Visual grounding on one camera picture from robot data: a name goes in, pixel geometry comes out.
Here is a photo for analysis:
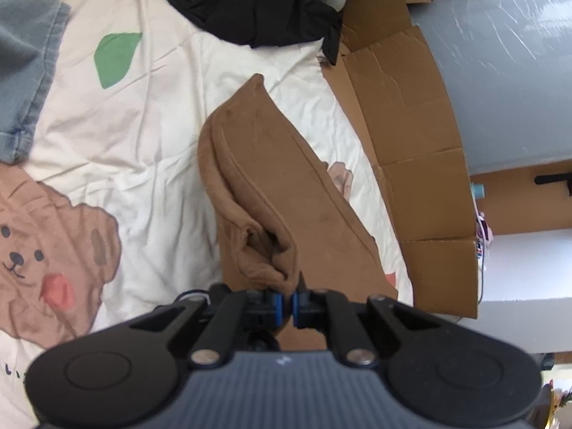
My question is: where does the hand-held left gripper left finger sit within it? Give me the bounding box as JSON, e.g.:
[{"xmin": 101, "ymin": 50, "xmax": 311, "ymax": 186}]
[{"xmin": 129, "ymin": 290, "xmax": 283, "ymax": 370}]

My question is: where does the blue denim garment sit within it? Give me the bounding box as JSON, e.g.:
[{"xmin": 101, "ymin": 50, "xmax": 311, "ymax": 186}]
[{"xmin": 0, "ymin": 0, "xmax": 72, "ymax": 164}]

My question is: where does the brown printed t-shirt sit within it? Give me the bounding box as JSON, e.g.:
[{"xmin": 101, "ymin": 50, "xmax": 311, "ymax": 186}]
[{"xmin": 197, "ymin": 74, "xmax": 400, "ymax": 351}]

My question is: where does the white bear-print bed sheet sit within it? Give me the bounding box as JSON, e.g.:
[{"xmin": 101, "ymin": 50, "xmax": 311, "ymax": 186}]
[{"xmin": 0, "ymin": 0, "xmax": 416, "ymax": 429}]

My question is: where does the flattened cardboard sheet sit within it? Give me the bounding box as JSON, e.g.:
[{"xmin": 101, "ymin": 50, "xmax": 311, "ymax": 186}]
[{"xmin": 319, "ymin": 0, "xmax": 479, "ymax": 320}]

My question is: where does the black crumpled garment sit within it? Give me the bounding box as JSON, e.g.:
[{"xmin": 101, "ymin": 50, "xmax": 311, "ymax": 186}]
[{"xmin": 156, "ymin": 0, "xmax": 344, "ymax": 65}]

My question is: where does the grey plastic-wrapped mattress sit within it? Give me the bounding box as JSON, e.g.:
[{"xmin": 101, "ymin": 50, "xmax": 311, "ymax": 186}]
[{"xmin": 409, "ymin": 0, "xmax": 572, "ymax": 175}]

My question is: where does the black hanging strap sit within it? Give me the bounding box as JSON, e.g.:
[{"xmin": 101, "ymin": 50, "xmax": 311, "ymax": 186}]
[{"xmin": 534, "ymin": 173, "xmax": 572, "ymax": 196}]

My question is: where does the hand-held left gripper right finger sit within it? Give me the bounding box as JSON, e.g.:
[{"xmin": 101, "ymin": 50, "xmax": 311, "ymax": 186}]
[{"xmin": 290, "ymin": 290, "xmax": 443, "ymax": 369}]

